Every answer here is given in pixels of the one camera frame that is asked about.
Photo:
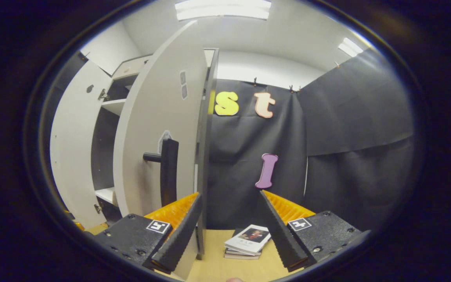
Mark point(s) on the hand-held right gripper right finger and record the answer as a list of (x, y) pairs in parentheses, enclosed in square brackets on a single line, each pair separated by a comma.
[(282, 239)]

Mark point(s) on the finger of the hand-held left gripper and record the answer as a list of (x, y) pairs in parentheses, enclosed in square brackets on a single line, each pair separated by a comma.
[(79, 226)]

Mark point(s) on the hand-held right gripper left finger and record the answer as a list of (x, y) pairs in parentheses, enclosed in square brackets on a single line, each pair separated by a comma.
[(180, 239)]

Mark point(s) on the white cabinet door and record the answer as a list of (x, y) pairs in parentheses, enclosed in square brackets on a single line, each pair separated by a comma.
[(73, 149), (143, 117)]

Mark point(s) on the grey white shoe cabinet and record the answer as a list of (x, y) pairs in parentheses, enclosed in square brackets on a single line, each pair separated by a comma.
[(210, 156)]

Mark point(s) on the white book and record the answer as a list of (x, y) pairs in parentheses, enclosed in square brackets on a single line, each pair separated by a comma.
[(249, 239)]

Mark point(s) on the grey paperback book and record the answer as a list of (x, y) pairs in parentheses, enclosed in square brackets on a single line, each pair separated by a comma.
[(241, 256)]

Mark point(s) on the small ceiling light panel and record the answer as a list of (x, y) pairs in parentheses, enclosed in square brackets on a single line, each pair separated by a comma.
[(350, 47)]

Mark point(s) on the large ceiling light panel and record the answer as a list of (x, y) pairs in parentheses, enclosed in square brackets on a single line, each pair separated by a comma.
[(221, 9)]

